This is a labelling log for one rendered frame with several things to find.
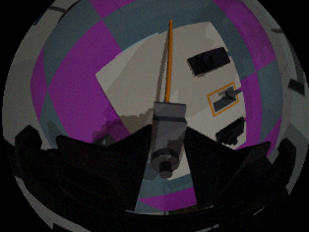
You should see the black micro servo with orange cable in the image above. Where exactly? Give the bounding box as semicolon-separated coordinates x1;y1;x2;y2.
150;20;187;179

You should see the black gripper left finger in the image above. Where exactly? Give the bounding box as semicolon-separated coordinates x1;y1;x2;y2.
55;124;153;211

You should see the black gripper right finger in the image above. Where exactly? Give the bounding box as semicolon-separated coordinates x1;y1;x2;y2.
183;127;271;208

